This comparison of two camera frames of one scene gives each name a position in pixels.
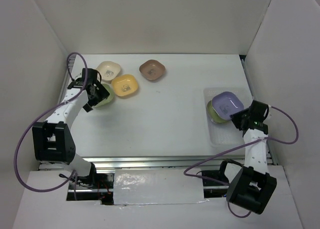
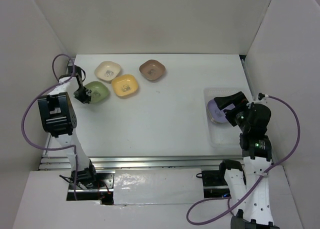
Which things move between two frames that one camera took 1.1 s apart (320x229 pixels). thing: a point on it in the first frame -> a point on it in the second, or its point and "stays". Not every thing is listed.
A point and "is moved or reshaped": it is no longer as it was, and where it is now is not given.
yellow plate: (124, 85) stays
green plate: (109, 98) is moved or reshaped
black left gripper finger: (87, 108) -> (79, 95)
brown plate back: (152, 70) stays
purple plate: (225, 103) is moved or reshaped
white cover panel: (158, 186) stays
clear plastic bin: (228, 134) stays
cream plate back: (108, 70) stays
